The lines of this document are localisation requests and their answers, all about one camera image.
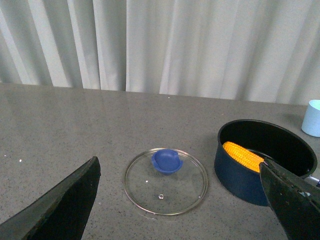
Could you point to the light blue plastic cup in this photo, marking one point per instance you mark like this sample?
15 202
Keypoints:
311 120

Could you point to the white curtain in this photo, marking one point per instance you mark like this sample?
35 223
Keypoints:
254 50

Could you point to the blue saucepan with handle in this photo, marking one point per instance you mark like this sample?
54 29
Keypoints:
267 140

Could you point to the yellow corn cob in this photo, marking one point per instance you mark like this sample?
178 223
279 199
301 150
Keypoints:
243 156

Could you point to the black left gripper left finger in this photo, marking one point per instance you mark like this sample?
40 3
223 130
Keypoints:
61 213

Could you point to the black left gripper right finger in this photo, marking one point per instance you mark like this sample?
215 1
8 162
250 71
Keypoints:
294 201

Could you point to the glass lid with blue knob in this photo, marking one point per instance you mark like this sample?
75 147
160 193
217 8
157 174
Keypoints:
165 181

